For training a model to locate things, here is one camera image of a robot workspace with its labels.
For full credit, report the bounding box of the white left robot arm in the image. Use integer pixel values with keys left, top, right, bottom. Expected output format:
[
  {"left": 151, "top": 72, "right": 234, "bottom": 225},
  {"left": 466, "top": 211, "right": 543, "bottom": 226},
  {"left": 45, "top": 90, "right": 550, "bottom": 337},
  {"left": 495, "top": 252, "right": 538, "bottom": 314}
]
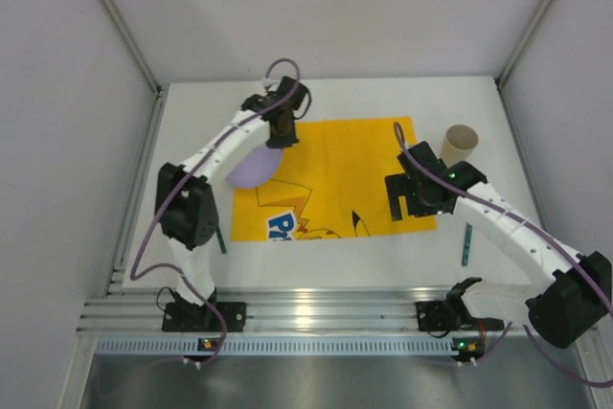
[{"left": 155, "top": 76, "right": 311, "bottom": 306}]

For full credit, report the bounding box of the left aluminium corner post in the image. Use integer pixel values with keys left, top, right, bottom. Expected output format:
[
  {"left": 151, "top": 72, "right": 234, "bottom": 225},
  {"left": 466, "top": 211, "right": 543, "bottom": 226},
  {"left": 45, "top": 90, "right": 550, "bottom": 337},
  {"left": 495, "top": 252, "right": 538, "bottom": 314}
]
[{"left": 71, "top": 0, "right": 164, "bottom": 94}]

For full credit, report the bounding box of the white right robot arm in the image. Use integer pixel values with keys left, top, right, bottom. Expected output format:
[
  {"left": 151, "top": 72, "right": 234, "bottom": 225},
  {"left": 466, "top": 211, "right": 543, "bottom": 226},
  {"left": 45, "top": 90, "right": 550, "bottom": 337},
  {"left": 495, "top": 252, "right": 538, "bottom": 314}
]
[{"left": 397, "top": 142, "right": 612, "bottom": 349}]

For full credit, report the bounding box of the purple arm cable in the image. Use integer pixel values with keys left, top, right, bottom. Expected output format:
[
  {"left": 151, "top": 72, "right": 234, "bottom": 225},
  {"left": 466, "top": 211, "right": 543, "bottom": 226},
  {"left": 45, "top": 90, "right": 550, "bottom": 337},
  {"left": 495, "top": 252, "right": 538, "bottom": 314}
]
[
  {"left": 128, "top": 57, "right": 303, "bottom": 366},
  {"left": 392, "top": 121, "right": 613, "bottom": 389}
]

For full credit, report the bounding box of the beige paper cup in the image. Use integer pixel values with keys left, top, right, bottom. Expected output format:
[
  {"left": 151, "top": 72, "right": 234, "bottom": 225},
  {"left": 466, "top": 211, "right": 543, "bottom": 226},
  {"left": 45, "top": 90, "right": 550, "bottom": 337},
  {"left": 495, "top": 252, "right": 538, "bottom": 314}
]
[{"left": 441, "top": 125, "right": 479, "bottom": 166}]

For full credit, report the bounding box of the right aluminium corner post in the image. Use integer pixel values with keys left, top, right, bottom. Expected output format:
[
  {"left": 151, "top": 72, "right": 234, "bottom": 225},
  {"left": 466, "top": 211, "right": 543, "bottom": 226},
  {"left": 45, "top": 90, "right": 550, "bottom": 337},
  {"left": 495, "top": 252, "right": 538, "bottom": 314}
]
[{"left": 495, "top": 0, "right": 588, "bottom": 87}]

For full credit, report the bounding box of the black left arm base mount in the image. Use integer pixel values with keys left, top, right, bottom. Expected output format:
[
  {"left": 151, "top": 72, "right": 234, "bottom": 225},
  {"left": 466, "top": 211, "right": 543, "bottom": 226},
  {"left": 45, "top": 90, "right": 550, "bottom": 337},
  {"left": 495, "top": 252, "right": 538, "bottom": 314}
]
[{"left": 161, "top": 301, "right": 247, "bottom": 332}]

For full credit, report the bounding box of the aluminium corner post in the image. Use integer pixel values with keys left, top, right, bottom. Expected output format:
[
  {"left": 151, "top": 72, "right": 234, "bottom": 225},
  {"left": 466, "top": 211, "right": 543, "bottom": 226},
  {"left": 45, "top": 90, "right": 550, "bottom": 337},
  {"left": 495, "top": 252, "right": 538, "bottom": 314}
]
[
  {"left": 71, "top": 0, "right": 164, "bottom": 94},
  {"left": 495, "top": 0, "right": 588, "bottom": 87}
]

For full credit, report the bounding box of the fork with green handle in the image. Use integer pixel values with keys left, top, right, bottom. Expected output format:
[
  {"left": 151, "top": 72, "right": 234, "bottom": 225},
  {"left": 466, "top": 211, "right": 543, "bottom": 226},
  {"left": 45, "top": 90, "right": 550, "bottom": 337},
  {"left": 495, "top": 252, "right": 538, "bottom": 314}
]
[{"left": 216, "top": 225, "right": 227, "bottom": 254}]

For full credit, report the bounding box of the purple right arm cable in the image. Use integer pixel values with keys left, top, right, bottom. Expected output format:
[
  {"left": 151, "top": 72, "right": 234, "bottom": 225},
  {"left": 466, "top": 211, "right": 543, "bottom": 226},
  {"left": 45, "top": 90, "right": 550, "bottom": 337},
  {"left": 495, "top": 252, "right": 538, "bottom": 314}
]
[{"left": 392, "top": 121, "right": 613, "bottom": 389}]

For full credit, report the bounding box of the yellow Pikachu cloth placemat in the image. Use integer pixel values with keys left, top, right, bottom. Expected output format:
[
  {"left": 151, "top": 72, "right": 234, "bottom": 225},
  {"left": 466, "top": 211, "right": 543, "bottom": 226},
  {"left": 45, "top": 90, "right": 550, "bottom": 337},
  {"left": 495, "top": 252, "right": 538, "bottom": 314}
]
[{"left": 232, "top": 118, "right": 437, "bottom": 242}]

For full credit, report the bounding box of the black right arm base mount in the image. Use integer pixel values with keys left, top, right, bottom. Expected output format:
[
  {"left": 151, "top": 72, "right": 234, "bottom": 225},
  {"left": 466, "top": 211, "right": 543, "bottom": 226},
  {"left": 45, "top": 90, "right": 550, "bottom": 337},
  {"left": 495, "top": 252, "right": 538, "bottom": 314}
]
[{"left": 415, "top": 301, "right": 505, "bottom": 338}]

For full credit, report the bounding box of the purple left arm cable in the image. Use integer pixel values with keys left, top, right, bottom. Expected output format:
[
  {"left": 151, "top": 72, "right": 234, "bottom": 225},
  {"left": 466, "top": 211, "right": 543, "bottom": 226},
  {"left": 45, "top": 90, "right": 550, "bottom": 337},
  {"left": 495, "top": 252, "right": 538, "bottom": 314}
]
[{"left": 128, "top": 57, "right": 303, "bottom": 366}]

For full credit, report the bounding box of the spoon with green handle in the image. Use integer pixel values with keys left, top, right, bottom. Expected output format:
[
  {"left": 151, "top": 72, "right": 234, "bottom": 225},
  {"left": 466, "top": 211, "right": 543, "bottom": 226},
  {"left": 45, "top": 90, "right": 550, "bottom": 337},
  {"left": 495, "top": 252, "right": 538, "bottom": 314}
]
[{"left": 461, "top": 224, "right": 473, "bottom": 267}]

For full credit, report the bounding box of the aluminium rail frame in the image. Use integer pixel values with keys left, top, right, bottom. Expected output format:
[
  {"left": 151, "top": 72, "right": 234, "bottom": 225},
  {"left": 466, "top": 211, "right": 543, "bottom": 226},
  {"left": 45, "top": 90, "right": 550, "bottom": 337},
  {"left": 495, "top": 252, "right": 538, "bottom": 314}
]
[{"left": 77, "top": 287, "right": 445, "bottom": 335}]

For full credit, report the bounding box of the lilac plastic plate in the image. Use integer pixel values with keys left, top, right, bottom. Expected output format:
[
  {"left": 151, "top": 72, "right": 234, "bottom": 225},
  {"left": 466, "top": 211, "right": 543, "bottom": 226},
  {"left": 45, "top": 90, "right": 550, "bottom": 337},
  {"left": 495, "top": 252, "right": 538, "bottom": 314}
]
[{"left": 226, "top": 145, "right": 284, "bottom": 189}]

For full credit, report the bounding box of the grey slotted cable duct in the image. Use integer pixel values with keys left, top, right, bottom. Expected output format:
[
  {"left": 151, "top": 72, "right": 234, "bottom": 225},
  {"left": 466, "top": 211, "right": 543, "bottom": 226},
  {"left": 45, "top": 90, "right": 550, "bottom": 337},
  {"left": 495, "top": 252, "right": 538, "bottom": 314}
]
[{"left": 95, "top": 335, "right": 485, "bottom": 357}]

